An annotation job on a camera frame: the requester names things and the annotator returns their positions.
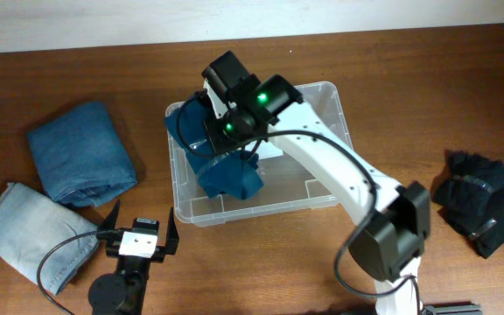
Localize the light blue folded jeans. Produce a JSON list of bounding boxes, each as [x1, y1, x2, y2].
[[0, 183, 98, 295]]

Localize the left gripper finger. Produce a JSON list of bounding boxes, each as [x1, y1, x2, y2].
[[98, 200, 121, 231], [164, 207, 179, 256]]

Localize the teal garment with tape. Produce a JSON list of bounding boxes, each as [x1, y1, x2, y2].
[[164, 98, 264, 200]]

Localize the dark blue jeans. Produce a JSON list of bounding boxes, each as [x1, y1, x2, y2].
[[27, 101, 137, 207]]

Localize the clear plastic storage bin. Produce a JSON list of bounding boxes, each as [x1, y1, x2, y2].
[[165, 101, 338, 227]]

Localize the black garment small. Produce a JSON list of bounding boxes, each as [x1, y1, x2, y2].
[[432, 151, 501, 216]]

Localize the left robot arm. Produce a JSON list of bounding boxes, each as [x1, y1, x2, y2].
[[87, 202, 179, 315]]

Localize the black garment large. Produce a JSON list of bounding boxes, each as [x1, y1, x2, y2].
[[445, 163, 504, 258]]

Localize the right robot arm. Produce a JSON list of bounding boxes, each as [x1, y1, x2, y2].
[[202, 52, 482, 314]]

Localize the white label in bin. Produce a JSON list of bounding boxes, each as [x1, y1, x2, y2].
[[256, 142, 284, 160]]

